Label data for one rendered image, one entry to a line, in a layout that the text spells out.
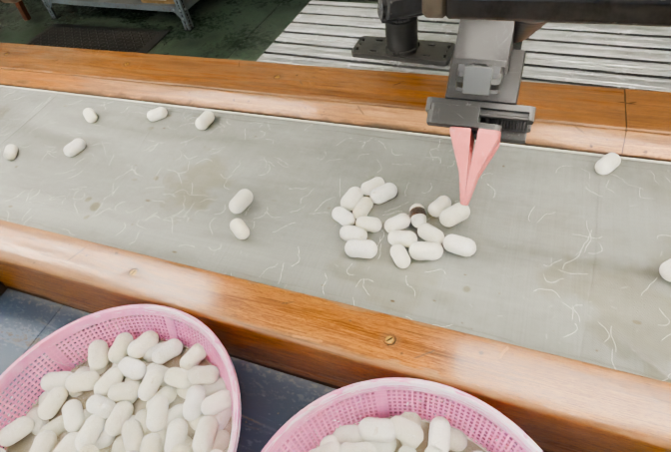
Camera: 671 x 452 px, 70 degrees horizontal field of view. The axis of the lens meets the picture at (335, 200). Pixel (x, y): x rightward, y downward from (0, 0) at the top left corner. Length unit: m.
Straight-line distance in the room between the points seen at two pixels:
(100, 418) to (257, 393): 0.15
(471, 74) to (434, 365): 0.25
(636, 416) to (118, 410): 0.46
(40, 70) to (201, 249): 0.61
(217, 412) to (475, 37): 0.41
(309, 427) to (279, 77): 0.55
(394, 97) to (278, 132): 0.18
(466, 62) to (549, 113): 0.30
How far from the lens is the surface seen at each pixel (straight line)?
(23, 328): 0.77
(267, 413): 0.56
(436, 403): 0.47
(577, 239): 0.59
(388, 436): 0.46
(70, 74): 1.06
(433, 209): 0.58
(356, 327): 0.48
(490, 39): 0.43
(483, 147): 0.48
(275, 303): 0.51
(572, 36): 1.08
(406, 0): 0.91
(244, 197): 0.63
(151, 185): 0.74
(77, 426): 0.57
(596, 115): 0.72
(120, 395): 0.56
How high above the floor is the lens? 1.19
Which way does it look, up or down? 46 degrees down
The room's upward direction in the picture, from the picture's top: 11 degrees counter-clockwise
